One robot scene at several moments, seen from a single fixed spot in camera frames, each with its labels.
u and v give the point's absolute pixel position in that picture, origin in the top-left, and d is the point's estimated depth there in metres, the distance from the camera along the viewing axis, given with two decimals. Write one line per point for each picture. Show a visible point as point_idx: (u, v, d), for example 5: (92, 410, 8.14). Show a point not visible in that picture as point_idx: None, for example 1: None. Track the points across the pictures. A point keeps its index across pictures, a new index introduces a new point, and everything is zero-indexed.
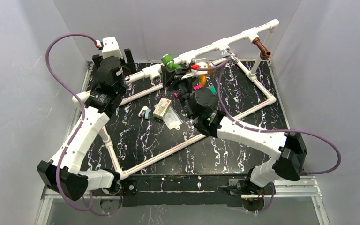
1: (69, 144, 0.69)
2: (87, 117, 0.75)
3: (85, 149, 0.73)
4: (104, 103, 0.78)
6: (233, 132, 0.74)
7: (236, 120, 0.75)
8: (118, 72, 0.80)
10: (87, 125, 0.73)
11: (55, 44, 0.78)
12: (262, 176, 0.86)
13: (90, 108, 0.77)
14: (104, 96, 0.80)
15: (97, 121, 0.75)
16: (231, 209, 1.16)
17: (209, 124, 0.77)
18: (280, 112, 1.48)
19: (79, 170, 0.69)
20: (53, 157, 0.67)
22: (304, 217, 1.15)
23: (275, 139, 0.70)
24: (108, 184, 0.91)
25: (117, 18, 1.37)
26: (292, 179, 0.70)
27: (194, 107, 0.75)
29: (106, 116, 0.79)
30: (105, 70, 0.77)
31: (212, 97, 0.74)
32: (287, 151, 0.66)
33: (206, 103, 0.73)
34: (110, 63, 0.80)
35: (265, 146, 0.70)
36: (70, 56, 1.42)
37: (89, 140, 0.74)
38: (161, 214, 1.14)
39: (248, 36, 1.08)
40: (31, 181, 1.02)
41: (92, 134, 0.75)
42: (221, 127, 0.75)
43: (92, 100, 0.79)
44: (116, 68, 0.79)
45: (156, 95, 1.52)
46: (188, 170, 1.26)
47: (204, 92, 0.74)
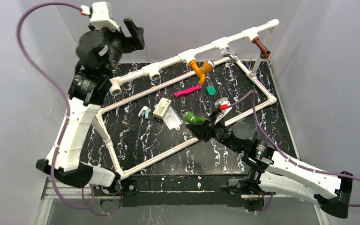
1: (59, 143, 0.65)
2: (72, 112, 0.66)
3: (79, 143, 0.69)
4: (89, 91, 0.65)
6: (286, 170, 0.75)
7: (288, 158, 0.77)
8: (102, 52, 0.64)
10: (74, 121, 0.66)
11: (25, 18, 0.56)
12: (284, 192, 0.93)
13: (75, 100, 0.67)
14: (88, 80, 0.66)
15: (84, 115, 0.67)
16: (231, 208, 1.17)
17: (257, 158, 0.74)
18: (280, 112, 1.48)
19: (77, 164, 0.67)
20: (49, 154, 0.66)
22: (304, 216, 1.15)
23: (330, 181, 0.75)
24: (109, 183, 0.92)
25: (117, 18, 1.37)
26: (335, 215, 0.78)
27: (235, 142, 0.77)
29: (93, 105, 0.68)
30: (84, 51, 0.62)
31: (250, 129, 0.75)
32: (344, 195, 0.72)
33: (246, 136, 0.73)
34: (90, 40, 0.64)
35: (319, 186, 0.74)
36: (70, 56, 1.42)
37: (83, 134, 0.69)
38: (161, 215, 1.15)
39: (248, 36, 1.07)
40: (32, 180, 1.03)
41: (83, 127, 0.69)
42: (274, 163, 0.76)
43: (75, 87, 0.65)
44: (99, 47, 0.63)
45: (157, 94, 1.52)
46: (188, 170, 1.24)
47: (242, 126, 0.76)
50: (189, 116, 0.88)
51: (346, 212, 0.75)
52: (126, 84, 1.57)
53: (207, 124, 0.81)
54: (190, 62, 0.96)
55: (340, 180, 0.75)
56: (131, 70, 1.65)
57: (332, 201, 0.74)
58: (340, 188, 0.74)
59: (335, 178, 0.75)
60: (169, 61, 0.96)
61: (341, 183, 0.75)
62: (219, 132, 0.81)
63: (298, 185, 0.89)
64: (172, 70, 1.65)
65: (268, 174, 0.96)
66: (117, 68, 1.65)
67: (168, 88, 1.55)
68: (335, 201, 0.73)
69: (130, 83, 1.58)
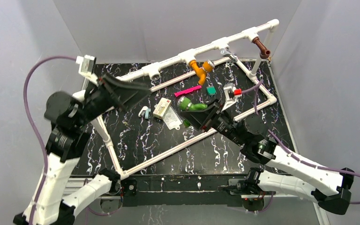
1: (36, 199, 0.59)
2: (49, 168, 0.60)
3: (58, 196, 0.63)
4: (66, 148, 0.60)
6: (288, 165, 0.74)
7: (291, 153, 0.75)
8: (71, 114, 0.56)
10: (50, 178, 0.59)
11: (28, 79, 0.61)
12: (282, 190, 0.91)
13: (51, 156, 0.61)
14: (65, 136, 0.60)
15: (62, 170, 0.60)
16: (231, 208, 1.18)
17: (259, 153, 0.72)
18: (280, 112, 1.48)
19: (57, 216, 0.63)
20: (26, 211, 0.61)
22: (304, 217, 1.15)
23: (331, 177, 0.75)
24: (108, 189, 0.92)
25: (117, 18, 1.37)
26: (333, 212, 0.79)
27: (242, 134, 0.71)
29: (71, 160, 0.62)
30: (51, 117, 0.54)
31: (261, 123, 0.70)
32: (345, 192, 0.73)
33: (258, 131, 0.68)
34: (58, 104, 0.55)
35: (321, 183, 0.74)
36: (70, 56, 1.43)
37: (61, 188, 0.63)
38: (161, 215, 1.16)
39: (248, 36, 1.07)
40: (32, 180, 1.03)
41: (63, 181, 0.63)
42: (275, 158, 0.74)
43: (52, 142, 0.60)
44: (67, 111, 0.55)
45: (156, 95, 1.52)
46: (188, 170, 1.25)
47: (252, 118, 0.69)
50: (186, 102, 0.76)
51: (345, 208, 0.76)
52: None
53: (215, 112, 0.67)
54: (190, 62, 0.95)
55: (341, 176, 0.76)
56: (131, 70, 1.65)
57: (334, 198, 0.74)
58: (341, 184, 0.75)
59: (336, 174, 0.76)
60: (169, 61, 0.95)
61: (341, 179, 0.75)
62: (223, 122, 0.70)
63: (298, 183, 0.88)
64: (172, 70, 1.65)
65: (266, 173, 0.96)
66: (117, 68, 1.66)
67: (168, 88, 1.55)
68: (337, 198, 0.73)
69: None
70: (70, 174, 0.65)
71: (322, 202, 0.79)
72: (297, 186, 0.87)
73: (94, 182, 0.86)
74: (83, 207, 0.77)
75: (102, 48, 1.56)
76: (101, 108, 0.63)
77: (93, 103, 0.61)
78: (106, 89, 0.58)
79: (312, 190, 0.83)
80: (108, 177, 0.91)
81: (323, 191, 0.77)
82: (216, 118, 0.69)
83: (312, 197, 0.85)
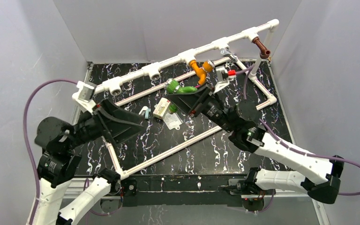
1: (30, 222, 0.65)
2: (42, 193, 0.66)
3: (53, 217, 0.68)
4: (56, 172, 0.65)
6: (276, 153, 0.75)
7: (280, 139, 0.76)
8: (62, 138, 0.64)
10: (43, 202, 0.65)
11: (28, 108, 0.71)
12: (276, 185, 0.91)
13: (43, 182, 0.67)
14: (55, 161, 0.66)
15: (54, 194, 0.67)
16: (231, 209, 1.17)
17: (247, 139, 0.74)
18: (280, 112, 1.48)
19: None
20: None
22: (304, 217, 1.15)
23: (321, 165, 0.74)
24: (108, 191, 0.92)
25: (117, 18, 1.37)
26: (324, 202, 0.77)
27: (233, 119, 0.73)
29: (62, 183, 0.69)
30: (42, 142, 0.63)
31: (253, 110, 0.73)
32: (334, 180, 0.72)
33: (250, 117, 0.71)
34: (50, 129, 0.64)
35: (310, 170, 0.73)
36: (70, 56, 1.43)
37: (55, 209, 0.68)
38: (161, 215, 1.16)
39: (248, 36, 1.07)
40: (32, 180, 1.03)
41: (56, 203, 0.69)
42: (264, 145, 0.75)
43: (42, 168, 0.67)
44: (58, 137, 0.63)
45: (157, 94, 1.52)
46: (188, 170, 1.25)
47: (245, 105, 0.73)
50: (174, 85, 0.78)
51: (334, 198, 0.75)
52: (126, 84, 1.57)
53: (207, 93, 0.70)
54: (190, 62, 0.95)
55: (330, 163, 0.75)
56: (131, 70, 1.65)
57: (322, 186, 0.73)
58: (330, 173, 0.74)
59: (326, 162, 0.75)
60: (169, 60, 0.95)
61: (331, 167, 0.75)
62: (214, 107, 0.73)
63: (289, 176, 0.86)
64: (172, 70, 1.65)
65: (263, 170, 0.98)
66: (118, 68, 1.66)
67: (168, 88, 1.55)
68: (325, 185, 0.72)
69: (130, 83, 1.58)
70: (62, 198, 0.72)
71: (311, 191, 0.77)
72: (289, 179, 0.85)
73: (93, 186, 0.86)
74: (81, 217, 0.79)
75: (102, 48, 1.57)
76: (92, 135, 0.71)
77: (85, 131, 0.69)
78: (99, 121, 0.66)
79: (302, 181, 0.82)
80: (108, 179, 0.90)
81: (312, 180, 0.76)
82: (207, 102, 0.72)
83: (302, 189, 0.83)
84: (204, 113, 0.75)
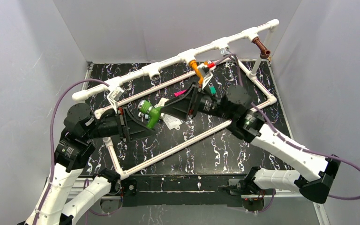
1: (40, 207, 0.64)
2: (55, 177, 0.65)
3: (60, 206, 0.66)
4: (72, 158, 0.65)
6: (272, 144, 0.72)
7: (277, 132, 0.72)
8: (88, 123, 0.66)
10: (56, 186, 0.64)
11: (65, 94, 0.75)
12: (272, 183, 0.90)
13: (58, 166, 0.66)
14: (72, 146, 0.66)
15: (67, 180, 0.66)
16: (231, 208, 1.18)
17: (244, 127, 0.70)
18: (280, 112, 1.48)
19: None
20: (28, 220, 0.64)
22: (304, 216, 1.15)
23: (316, 162, 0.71)
24: (108, 191, 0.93)
25: (117, 18, 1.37)
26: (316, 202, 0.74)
27: (224, 104, 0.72)
29: (76, 169, 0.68)
30: (71, 121, 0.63)
31: (244, 95, 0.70)
32: (327, 178, 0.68)
33: (239, 101, 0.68)
34: (80, 111, 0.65)
35: (303, 166, 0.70)
36: (70, 56, 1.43)
37: (64, 197, 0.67)
38: (161, 214, 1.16)
39: (248, 36, 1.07)
40: (32, 180, 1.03)
41: (66, 191, 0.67)
42: (260, 136, 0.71)
43: (59, 153, 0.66)
44: (86, 119, 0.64)
45: (157, 94, 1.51)
46: (188, 170, 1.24)
47: (236, 90, 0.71)
50: (146, 105, 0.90)
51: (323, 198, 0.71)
52: (126, 84, 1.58)
53: (196, 93, 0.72)
54: (190, 62, 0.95)
55: (326, 161, 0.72)
56: (131, 70, 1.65)
57: (314, 183, 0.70)
58: (325, 171, 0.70)
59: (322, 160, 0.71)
60: (168, 60, 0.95)
61: (326, 166, 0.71)
62: (207, 102, 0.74)
63: (286, 174, 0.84)
64: (172, 70, 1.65)
65: (262, 169, 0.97)
66: (118, 68, 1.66)
67: (168, 88, 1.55)
68: (316, 182, 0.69)
69: (130, 83, 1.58)
70: (71, 186, 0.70)
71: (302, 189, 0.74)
72: (284, 177, 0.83)
73: (93, 184, 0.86)
74: (82, 214, 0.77)
75: (102, 48, 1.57)
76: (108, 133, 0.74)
77: (104, 125, 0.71)
78: (119, 121, 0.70)
79: (296, 179, 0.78)
80: (108, 179, 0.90)
81: (304, 176, 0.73)
82: (199, 100, 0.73)
83: (294, 187, 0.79)
84: (201, 109, 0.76)
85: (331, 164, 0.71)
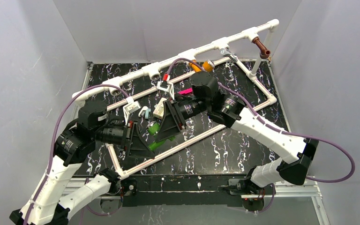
1: (34, 198, 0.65)
2: (52, 170, 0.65)
3: (56, 198, 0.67)
4: (71, 151, 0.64)
6: (252, 128, 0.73)
7: (257, 115, 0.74)
8: (100, 117, 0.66)
10: (52, 179, 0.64)
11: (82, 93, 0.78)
12: (265, 177, 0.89)
13: (56, 158, 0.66)
14: (72, 140, 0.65)
15: (63, 174, 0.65)
16: (231, 208, 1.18)
17: (222, 111, 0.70)
18: (280, 111, 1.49)
19: (50, 218, 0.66)
20: (23, 209, 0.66)
22: (304, 216, 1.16)
23: (295, 144, 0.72)
24: (106, 190, 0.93)
25: (117, 18, 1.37)
26: (295, 183, 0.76)
27: (197, 93, 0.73)
29: (74, 164, 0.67)
30: (86, 111, 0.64)
31: (208, 77, 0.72)
32: (306, 160, 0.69)
33: (203, 83, 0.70)
34: (96, 104, 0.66)
35: (283, 148, 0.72)
36: (70, 56, 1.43)
37: (60, 190, 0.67)
38: (161, 215, 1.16)
39: (248, 36, 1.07)
40: (31, 180, 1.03)
41: (62, 184, 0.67)
42: (240, 119, 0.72)
43: (59, 145, 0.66)
44: (100, 113, 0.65)
45: (156, 94, 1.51)
46: (188, 170, 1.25)
47: (199, 76, 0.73)
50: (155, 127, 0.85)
51: (303, 180, 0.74)
52: (126, 84, 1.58)
53: (168, 107, 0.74)
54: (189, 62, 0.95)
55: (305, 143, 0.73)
56: (131, 70, 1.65)
57: (293, 165, 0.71)
58: (303, 153, 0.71)
59: (301, 141, 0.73)
60: (168, 60, 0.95)
61: (305, 146, 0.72)
62: (186, 106, 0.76)
63: (272, 165, 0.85)
64: (172, 70, 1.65)
65: (257, 168, 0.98)
66: (118, 68, 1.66)
67: None
68: (296, 164, 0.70)
69: (130, 83, 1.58)
70: (68, 179, 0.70)
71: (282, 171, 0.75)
72: (271, 168, 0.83)
73: (93, 182, 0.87)
74: (78, 209, 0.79)
75: (102, 48, 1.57)
76: (110, 141, 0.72)
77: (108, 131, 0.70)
78: (125, 132, 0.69)
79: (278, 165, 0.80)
80: (108, 179, 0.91)
81: (285, 159, 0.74)
82: (179, 109, 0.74)
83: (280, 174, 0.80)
84: (185, 116, 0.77)
85: (309, 145, 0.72)
